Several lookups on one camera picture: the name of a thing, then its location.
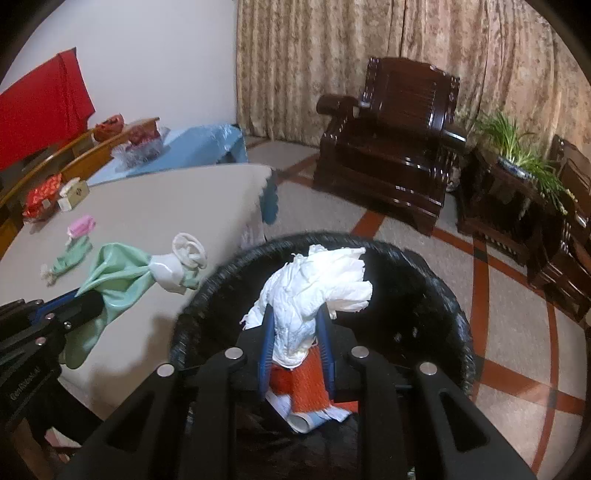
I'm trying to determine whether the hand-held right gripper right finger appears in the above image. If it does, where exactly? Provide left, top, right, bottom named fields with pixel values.
left=316, top=307, right=539, bottom=480

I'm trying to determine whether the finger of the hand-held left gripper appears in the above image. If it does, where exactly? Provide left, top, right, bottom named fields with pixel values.
left=0, top=287, right=82, bottom=334
left=27, top=290, right=105, bottom=352

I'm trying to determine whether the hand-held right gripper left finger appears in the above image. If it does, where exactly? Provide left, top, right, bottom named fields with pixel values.
left=55, top=307, right=278, bottom=480

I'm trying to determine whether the orange bubble wrap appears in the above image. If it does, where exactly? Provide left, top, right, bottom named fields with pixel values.
left=269, top=346, right=358, bottom=414

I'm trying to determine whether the green plastic bag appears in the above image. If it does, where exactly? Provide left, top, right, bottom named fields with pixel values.
left=59, top=242, right=200, bottom=370

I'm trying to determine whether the white paper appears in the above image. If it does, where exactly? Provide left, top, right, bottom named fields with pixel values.
left=240, top=244, right=374, bottom=370

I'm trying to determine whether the white and blue paper cup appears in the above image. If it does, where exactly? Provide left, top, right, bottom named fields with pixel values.
left=265, top=392, right=350, bottom=435

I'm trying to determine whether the black trash bin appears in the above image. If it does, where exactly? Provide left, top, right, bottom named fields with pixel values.
left=168, top=231, right=476, bottom=480

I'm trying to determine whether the small green cloth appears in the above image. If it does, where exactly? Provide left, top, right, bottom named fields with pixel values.
left=50, top=236, right=93, bottom=278

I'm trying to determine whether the pink face mask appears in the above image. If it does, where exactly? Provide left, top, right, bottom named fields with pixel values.
left=67, top=215, right=97, bottom=239

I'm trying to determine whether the white plastic wrapper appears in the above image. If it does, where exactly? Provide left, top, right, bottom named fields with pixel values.
left=151, top=255, right=200, bottom=293

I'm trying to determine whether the tissue box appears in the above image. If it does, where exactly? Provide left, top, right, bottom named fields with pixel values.
left=57, top=179, right=90, bottom=212

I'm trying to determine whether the red patterned packet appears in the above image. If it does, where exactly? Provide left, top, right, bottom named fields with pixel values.
left=23, top=174, right=64, bottom=217

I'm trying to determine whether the rolled white plastic piece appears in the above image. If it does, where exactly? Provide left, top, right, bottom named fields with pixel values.
left=172, top=232, right=208, bottom=271

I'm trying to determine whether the wooden television cabinet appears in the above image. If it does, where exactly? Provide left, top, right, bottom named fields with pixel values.
left=0, top=117, right=161, bottom=259

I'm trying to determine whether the teal cloth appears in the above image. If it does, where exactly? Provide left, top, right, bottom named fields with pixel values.
left=257, top=170, right=281, bottom=227

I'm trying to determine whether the glass fruit bowl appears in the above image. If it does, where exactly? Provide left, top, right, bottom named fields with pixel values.
left=112, top=134, right=165, bottom=166

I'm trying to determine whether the red plastic bag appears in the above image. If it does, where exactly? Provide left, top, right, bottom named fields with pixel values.
left=95, top=115, right=125, bottom=142

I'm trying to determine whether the large dark red apple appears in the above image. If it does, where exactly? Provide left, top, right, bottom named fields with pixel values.
left=128, top=126, right=160, bottom=147

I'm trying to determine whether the blue covered table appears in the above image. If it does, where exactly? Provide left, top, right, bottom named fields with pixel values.
left=88, top=122, right=250, bottom=188

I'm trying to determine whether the red cloth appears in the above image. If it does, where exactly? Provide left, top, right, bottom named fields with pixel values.
left=0, top=46, right=96, bottom=172

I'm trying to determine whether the dark wooden armchair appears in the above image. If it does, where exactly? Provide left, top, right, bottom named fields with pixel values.
left=529, top=134, right=591, bottom=325
left=311, top=56, right=468, bottom=237

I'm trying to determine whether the dark wooden side table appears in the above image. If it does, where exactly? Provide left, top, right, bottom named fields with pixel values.
left=456, top=148, right=555, bottom=267

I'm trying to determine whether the green potted plant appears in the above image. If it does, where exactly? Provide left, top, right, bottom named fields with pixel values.
left=471, top=111, right=579, bottom=214

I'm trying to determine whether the beige patterned curtain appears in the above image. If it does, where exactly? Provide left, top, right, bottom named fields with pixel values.
left=235, top=0, right=591, bottom=195

